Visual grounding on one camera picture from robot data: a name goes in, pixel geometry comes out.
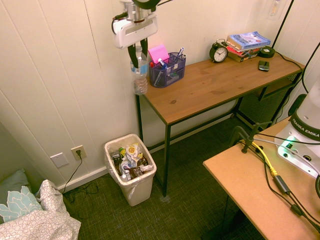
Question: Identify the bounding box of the black cable adapter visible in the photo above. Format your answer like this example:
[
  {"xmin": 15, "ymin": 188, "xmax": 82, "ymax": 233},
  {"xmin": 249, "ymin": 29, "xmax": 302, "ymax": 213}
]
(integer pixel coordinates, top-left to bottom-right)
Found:
[{"xmin": 273, "ymin": 174, "xmax": 292, "ymax": 195}]

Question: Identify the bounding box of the red cover book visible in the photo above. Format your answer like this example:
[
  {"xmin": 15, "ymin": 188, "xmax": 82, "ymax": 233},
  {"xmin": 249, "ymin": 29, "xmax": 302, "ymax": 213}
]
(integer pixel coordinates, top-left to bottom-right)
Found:
[{"xmin": 225, "ymin": 44, "xmax": 266, "ymax": 55}]

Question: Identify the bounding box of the beige wall power outlet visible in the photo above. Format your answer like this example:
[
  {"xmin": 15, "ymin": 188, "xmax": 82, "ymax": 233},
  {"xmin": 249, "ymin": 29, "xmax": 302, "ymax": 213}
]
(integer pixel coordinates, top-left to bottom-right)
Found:
[{"xmin": 70, "ymin": 145, "xmax": 88, "ymax": 161}]

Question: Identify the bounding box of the blue mesh desk organizer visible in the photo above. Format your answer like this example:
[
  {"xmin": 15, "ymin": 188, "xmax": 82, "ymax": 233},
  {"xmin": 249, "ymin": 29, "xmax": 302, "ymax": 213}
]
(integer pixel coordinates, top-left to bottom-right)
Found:
[{"xmin": 148, "ymin": 51, "xmax": 187, "ymax": 89}]

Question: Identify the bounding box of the black lamp cord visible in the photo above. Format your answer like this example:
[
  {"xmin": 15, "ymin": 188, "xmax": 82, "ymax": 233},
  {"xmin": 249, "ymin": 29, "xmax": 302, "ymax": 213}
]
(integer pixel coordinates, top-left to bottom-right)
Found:
[{"xmin": 274, "ymin": 51, "xmax": 306, "ymax": 72}]

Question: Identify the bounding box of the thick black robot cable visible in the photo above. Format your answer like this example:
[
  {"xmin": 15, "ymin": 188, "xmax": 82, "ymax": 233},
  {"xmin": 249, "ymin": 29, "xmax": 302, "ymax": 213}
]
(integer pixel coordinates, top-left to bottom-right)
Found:
[{"xmin": 301, "ymin": 41, "xmax": 320, "ymax": 95}]

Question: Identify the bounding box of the clear plastic water bottle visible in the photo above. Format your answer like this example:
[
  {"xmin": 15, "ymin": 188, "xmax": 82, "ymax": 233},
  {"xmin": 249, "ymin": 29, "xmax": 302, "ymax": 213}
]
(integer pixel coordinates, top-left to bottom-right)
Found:
[{"xmin": 129, "ymin": 46, "xmax": 149, "ymax": 96}]

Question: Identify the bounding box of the blue cover paperback book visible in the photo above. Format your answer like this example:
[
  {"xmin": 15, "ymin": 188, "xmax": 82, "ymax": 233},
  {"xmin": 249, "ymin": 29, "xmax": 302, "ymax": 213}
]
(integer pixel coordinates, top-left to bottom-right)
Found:
[{"xmin": 226, "ymin": 30, "xmax": 272, "ymax": 50}]

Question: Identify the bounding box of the black lamp with round base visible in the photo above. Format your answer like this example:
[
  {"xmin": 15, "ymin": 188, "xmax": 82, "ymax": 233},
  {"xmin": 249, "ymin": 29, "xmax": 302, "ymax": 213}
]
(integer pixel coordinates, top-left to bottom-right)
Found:
[{"xmin": 257, "ymin": 0, "xmax": 295, "ymax": 59}]

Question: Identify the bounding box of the pink sticky note pad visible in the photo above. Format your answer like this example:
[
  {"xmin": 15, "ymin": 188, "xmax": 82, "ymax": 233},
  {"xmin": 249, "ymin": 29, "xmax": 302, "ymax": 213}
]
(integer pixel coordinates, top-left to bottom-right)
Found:
[{"xmin": 147, "ymin": 44, "xmax": 170, "ymax": 64}]

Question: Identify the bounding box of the black power cord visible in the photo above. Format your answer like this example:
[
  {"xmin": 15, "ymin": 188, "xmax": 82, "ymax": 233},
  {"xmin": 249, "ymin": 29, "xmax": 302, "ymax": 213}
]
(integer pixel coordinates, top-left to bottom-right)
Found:
[{"xmin": 61, "ymin": 149, "xmax": 101, "ymax": 204}]

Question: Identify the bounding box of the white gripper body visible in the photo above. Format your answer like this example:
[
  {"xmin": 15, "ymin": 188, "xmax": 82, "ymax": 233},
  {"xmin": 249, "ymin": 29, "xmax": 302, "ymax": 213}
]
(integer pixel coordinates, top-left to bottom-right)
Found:
[{"xmin": 111, "ymin": 13, "xmax": 159, "ymax": 50}]

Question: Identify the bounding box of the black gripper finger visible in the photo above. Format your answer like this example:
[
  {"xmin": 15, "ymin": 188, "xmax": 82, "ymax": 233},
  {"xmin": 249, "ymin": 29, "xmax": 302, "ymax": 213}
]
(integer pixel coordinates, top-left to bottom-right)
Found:
[
  {"xmin": 139, "ymin": 37, "xmax": 150, "ymax": 60},
  {"xmin": 127, "ymin": 44, "xmax": 140, "ymax": 69}
]

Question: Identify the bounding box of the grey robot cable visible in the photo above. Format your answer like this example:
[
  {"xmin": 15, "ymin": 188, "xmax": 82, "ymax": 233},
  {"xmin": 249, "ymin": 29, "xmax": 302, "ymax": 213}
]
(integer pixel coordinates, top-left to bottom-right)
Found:
[{"xmin": 254, "ymin": 138, "xmax": 320, "ymax": 177}]

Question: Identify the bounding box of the beige plastic trash bin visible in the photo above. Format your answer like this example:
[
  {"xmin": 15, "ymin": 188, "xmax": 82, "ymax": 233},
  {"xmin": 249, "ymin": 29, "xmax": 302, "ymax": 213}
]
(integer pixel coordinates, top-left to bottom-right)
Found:
[{"xmin": 103, "ymin": 133, "xmax": 158, "ymax": 207}]

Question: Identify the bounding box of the yellow black cover book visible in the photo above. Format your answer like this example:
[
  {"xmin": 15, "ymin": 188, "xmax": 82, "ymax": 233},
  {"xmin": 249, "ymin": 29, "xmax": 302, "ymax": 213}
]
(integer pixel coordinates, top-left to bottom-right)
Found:
[{"xmin": 226, "ymin": 49, "xmax": 262, "ymax": 63}]

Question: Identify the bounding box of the black twin-bell alarm clock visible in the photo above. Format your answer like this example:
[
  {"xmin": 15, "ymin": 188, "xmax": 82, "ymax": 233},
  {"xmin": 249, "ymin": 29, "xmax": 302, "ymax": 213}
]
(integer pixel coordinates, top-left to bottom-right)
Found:
[{"xmin": 209, "ymin": 38, "xmax": 229, "ymax": 64}]

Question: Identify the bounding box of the yellow white snack bag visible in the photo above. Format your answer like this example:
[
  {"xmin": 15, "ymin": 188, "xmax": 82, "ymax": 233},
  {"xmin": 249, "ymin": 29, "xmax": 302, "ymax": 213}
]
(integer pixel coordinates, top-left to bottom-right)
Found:
[{"xmin": 124, "ymin": 143, "xmax": 140, "ymax": 161}]

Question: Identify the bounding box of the light fibreboard robot table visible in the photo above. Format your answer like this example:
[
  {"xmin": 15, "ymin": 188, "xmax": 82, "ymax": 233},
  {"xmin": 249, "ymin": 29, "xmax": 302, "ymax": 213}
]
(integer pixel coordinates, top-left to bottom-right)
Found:
[{"xmin": 202, "ymin": 115, "xmax": 320, "ymax": 240}]

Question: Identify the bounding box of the black metal clamp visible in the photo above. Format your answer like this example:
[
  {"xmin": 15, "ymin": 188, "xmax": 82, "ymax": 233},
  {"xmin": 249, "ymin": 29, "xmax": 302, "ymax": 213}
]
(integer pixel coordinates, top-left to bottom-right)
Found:
[{"xmin": 229, "ymin": 120, "xmax": 273, "ymax": 154}]

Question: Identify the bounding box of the teal flower print pillow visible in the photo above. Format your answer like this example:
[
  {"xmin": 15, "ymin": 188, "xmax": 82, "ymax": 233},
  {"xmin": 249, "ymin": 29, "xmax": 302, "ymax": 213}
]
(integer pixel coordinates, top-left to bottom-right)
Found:
[{"xmin": 0, "ymin": 168, "xmax": 44, "ymax": 225}]

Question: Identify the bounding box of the black smartphone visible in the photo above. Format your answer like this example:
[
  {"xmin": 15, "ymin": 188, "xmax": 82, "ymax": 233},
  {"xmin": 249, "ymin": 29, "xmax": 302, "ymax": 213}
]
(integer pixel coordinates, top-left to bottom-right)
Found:
[{"xmin": 257, "ymin": 60, "xmax": 271, "ymax": 72}]

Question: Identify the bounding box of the yellow network cable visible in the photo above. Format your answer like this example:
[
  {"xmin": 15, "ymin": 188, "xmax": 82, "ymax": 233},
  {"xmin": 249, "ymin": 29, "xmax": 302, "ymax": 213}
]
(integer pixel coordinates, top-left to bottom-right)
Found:
[{"xmin": 250, "ymin": 140, "xmax": 280, "ymax": 178}]

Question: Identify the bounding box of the wooden desk black metal frame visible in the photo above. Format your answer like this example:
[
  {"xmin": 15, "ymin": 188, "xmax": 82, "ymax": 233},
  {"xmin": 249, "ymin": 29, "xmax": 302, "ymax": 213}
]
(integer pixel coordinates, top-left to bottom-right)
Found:
[{"xmin": 134, "ymin": 48, "xmax": 307, "ymax": 198}]

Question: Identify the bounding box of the white circle pattern blanket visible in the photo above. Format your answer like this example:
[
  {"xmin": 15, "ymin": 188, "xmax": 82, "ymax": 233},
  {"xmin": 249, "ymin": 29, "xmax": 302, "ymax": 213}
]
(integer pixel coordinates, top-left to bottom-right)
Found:
[{"xmin": 0, "ymin": 179, "xmax": 82, "ymax": 240}]

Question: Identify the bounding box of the white blank wall plate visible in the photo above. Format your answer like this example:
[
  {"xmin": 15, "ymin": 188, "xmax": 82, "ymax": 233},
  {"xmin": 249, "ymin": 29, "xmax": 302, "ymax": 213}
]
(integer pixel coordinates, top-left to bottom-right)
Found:
[{"xmin": 49, "ymin": 152, "xmax": 70, "ymax": 169}]

